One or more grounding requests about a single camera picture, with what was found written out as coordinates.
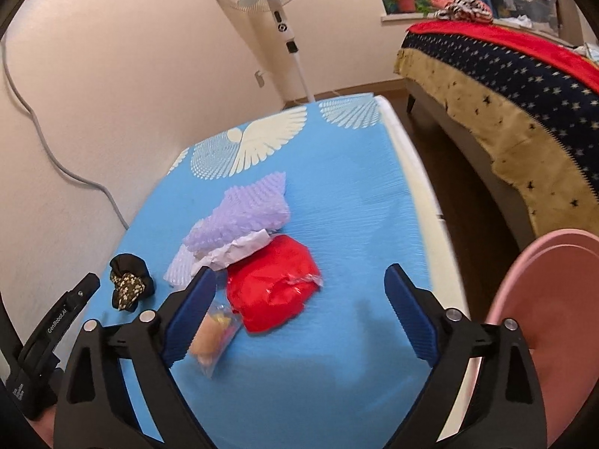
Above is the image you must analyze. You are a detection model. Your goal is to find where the grey wall cable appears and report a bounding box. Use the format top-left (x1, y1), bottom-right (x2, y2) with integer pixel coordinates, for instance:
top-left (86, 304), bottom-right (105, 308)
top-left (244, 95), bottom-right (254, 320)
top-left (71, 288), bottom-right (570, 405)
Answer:
top-left (0, 36), bottom-right (130, 230)

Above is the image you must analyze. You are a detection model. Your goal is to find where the clear plastic storage box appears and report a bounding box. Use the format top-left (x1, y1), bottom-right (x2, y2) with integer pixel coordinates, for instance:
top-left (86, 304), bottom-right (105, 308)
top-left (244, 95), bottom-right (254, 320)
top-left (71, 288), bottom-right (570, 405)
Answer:
top-left (492, 0), bottom-right (559, 37)

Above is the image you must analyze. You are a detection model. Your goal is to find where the red package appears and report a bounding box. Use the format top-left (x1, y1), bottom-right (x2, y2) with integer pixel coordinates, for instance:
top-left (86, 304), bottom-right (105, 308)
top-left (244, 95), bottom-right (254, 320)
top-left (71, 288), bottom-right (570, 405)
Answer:
top-left (225, 234), bottom-right (324, 335)

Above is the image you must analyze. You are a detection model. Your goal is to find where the clear bag with toys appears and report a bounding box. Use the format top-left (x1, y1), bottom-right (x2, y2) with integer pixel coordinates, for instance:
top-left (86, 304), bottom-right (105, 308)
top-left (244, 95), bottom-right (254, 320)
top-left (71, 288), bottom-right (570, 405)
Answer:
top-left (188, 300), bottom-right (243, 378)

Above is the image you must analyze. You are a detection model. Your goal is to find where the person's left hand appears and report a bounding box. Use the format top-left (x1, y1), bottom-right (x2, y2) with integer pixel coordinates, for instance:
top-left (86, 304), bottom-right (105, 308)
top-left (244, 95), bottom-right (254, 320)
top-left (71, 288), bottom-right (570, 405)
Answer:
top-left (30, 418), bottom-right (54, 448)

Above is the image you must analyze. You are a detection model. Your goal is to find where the wall power outlet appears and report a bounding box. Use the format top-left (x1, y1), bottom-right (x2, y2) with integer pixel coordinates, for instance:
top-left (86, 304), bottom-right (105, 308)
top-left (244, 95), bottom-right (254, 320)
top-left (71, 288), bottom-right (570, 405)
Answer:
top-left (254, 70), bottom-right (265, 88)

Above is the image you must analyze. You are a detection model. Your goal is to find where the purple foam net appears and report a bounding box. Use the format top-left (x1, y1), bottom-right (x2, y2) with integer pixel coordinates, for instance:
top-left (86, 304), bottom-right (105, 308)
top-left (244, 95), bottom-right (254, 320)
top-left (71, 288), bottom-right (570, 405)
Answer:
top-left (183, 172), bottom-right (291, 253)

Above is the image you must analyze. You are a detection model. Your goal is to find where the starry navy bed blanket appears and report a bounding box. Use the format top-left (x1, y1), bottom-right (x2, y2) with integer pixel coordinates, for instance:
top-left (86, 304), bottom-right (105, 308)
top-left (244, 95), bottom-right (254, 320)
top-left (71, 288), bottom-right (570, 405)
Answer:
top-left (396, 28), bottom-right (598, 235)

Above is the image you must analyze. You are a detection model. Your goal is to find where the black gold scrunchie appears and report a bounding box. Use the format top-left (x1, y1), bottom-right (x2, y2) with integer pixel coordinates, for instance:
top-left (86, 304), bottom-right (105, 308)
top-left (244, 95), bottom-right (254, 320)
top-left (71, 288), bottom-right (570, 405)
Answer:
top-left (110, 253), bottom-right (155, 312)

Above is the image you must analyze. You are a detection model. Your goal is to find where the red bed blanket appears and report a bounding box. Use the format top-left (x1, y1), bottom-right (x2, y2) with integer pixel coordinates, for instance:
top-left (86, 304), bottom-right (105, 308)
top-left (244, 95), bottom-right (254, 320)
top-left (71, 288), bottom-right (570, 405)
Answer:
top-left (407, 20), bottom-right (598, 92)

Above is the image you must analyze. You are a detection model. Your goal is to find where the white paper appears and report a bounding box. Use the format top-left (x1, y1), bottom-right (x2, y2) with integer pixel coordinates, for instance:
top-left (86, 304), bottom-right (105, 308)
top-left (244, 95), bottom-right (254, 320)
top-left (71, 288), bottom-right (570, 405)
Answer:
top-left (191, 229), bottom-right (271, 275)

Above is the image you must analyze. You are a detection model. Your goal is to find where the lilac foam sheet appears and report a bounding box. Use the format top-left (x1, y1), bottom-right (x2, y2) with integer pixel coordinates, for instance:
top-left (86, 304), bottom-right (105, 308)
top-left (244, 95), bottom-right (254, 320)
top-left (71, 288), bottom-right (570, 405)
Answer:
top-left (164, 244), bottom-right (200, 290)

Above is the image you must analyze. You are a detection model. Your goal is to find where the pink cloth on sill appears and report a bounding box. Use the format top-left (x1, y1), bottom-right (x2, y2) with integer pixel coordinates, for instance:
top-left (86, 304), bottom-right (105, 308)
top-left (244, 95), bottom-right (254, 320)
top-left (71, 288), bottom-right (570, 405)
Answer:
top-left (429, 0), bottom-right (454, 10)

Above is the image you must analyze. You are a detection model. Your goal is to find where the zebra striped cloth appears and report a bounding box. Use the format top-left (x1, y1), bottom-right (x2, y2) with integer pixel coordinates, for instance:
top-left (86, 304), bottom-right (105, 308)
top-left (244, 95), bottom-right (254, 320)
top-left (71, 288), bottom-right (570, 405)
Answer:
top-left (435, 0), bottom-right (493, 24)

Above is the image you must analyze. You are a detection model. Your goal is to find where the pink plastic trash bin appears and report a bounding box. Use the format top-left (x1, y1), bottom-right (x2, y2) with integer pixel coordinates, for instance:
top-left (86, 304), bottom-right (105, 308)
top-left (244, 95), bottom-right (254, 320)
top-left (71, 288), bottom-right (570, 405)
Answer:
top-left (486, 229), bottom-right (598, 444)

